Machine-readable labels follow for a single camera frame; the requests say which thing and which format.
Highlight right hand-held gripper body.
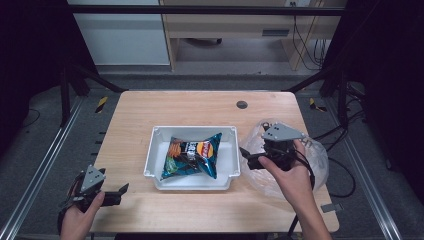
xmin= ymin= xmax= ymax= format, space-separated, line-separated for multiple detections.
xmin=260 ymin=122 xmax=307 ymax=172

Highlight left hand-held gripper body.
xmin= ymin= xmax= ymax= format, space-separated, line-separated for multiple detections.
xmin=59 ymin=164 xmax=108 ymax=213

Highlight clear plastic bag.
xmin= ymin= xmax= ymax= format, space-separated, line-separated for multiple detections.
xmin=239 ymin=118 xmax=330 ymax=201

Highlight white plastic tray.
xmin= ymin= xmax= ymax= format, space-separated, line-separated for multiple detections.
xmin=143 ymin=125 xmax=242 ymax=192

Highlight blue chip bag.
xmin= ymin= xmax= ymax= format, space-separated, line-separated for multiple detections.
xmin=160 ymin=132 xmax=223 ymax=181

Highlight person's left hand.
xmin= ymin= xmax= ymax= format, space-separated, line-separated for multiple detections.
xmin=59 ymin=190 xmax=106 ymax=240

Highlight person's right hand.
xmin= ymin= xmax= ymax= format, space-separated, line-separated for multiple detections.
xmin=257 ymin=139 xmax=316 ymax=208

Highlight yellow black floor tape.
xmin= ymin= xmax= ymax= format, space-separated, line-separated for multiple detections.
xmin=95 ymin=95 xmax=110 ymax=115
xmin=308 ymin=97 xmax=328 ymax=113

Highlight black metal stand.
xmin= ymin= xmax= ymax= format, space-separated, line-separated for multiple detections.
xmin=282 ymin=63 xmax=352 ymax=129
xmin=59 ymin=61 xmax=129 ymax=128

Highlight grey tape piece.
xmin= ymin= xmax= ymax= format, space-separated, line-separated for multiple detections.
xmin=320 ymin=202 xmax=344 ymax=214

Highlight light wooden desk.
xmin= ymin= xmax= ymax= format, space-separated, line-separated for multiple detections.
xmin=160 ymin=0 xmax=348 ymax=73

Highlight black curtain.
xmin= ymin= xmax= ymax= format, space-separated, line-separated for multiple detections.
xmin=321 ymin=0 xmax=424 ymax=193
xmin=0 ymin=0 xmax=98 ymax=158

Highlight white cabinet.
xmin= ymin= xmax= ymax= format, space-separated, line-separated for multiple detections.
xmin=67 ymin=0 xmax=171 ymax=67

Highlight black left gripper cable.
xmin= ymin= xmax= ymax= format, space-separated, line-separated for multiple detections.
xmin=56 ymin=171 xmax=88 ymax=234

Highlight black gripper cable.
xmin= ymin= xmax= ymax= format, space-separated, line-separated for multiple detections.
xmin=287 ymin=146 xmax=316 ymax=238
xmin=56 ymin=171 xmax=88 ymax=234

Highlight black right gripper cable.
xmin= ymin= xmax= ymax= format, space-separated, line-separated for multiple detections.
xmin=287 ymin=146 xmax=316 ymax=238

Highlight aluminium floor rail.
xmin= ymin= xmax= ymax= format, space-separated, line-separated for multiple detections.
xmin=324 ymin=99 xmax=405 ymax=240
xmin=0 ymin=95 xmax=85 ymax=240

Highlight black floor cables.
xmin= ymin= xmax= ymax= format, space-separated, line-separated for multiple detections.
xmin=312 ymin=83 xmax=368 ymax=199

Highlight black hanging cables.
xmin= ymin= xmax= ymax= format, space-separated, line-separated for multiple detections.
xmin=291 ymin=2 xmax=329 ymax=72

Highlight black horizontal frame bar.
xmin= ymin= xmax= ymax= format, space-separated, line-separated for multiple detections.
xmin=66 ymin=4 xmax=346 ymax=17

